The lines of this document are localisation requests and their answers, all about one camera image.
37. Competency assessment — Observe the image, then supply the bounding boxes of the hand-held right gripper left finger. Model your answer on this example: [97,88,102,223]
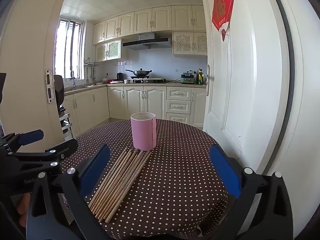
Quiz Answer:
[26,144,111,240]

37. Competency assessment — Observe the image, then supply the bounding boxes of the green cooking appliance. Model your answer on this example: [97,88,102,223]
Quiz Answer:
[180,71,196,84]

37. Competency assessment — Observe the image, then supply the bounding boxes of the cream cabinets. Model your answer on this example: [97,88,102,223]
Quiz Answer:
[92,5,207,45]
[64,85,207,135]

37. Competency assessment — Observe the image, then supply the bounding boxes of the cream upper cabinets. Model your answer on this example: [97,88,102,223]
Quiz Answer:
[92,5,207,45]

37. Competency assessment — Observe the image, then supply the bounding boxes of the person's left hand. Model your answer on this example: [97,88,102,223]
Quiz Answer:
[16,192,32,227]

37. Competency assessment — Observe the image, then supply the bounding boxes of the cream lattice door cabinet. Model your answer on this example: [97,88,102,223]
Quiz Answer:
[172,32,208,56]
[95,39,122,62]

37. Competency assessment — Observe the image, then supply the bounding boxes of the wall utensil rack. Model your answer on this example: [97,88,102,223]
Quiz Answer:
[84,57,100,83]

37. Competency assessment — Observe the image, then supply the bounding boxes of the pink cup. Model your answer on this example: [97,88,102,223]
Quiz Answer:
[130,112,157,151]

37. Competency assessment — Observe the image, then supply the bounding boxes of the bunch of wooden chopsticks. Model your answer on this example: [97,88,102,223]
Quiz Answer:
[88,148,152,223]

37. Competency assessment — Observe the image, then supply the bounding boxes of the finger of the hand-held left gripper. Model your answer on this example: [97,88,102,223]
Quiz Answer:
[0,129,45,153]
[12,138,78,177]

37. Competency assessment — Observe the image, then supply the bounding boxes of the red diamond door poster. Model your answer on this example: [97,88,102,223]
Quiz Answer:
[211,0,236,42]

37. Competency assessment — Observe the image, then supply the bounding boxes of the black chair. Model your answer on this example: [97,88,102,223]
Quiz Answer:
[53,74,66,117]

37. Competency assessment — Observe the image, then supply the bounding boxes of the metal door strike plate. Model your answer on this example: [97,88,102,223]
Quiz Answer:
[45,69,55,104]

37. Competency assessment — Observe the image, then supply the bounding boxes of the barred window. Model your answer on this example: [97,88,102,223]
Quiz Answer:
[54,17,84,82]

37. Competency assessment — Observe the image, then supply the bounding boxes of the range hood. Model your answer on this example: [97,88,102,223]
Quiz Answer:
[122,32,173,51]

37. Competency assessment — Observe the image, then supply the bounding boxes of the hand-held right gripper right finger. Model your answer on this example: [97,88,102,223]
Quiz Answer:
[200,144,294,240]

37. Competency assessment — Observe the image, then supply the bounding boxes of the cream lower cabinets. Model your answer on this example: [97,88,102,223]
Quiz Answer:
[64,85,207,135]

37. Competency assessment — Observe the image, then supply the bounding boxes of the metal door handle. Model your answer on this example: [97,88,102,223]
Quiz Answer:
[205,64,211,97]

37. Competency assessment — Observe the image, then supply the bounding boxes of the white door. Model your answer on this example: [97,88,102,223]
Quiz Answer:
[199,0,295,178]

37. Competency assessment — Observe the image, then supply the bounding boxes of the gas stove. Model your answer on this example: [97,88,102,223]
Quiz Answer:
[124,78,168,84]

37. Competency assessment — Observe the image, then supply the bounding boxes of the black wok with lid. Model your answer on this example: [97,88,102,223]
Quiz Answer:
[125,68,152,78]

